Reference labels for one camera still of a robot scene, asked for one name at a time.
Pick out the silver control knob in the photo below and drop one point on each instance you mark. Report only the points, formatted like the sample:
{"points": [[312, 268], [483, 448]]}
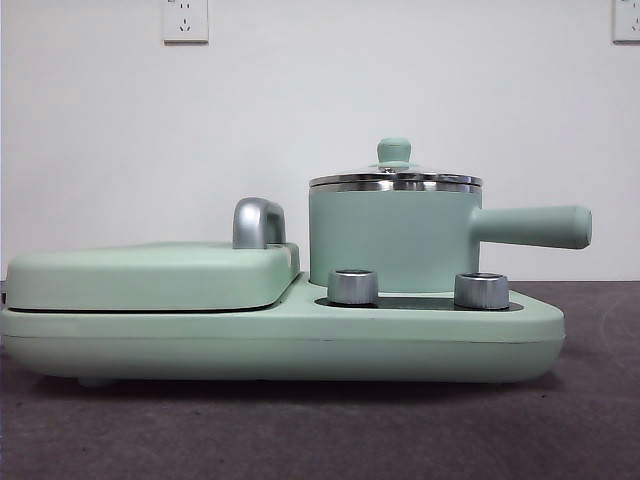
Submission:
{"points": [[482, 290], [352, 287]]}

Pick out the white wall socket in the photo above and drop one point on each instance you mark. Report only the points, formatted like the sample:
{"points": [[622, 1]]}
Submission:
{"points": [[186, 22], [627, 20]]}

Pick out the green breakfast machine base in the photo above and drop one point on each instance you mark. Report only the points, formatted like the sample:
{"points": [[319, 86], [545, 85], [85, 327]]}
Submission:
{"points": [[300, 345]]}

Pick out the glass lid with green knob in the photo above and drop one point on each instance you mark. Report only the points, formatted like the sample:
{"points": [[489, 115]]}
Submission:
{"points": [[394, 150]]}

